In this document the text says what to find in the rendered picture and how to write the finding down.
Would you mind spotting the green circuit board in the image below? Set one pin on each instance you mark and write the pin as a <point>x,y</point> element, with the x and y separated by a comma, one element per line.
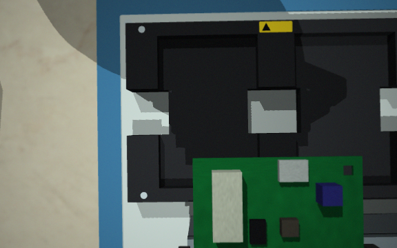
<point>278,202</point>

